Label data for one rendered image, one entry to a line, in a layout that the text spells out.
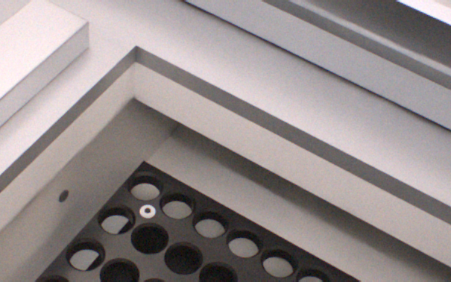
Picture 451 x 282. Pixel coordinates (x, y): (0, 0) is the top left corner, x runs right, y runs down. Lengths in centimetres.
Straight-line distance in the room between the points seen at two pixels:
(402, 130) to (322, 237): 11
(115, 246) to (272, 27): 9
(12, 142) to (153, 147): 14
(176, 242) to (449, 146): 10
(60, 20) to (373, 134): 11
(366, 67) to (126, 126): 12
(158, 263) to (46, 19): 9
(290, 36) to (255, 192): 12
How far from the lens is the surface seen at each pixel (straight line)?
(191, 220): 30
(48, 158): 28
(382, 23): 27
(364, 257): 38
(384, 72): 28
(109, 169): 36
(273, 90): 28
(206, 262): 29
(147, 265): 29
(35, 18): 29
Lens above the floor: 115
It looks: 49 degrees down
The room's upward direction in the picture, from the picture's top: 9 degrees clockwise
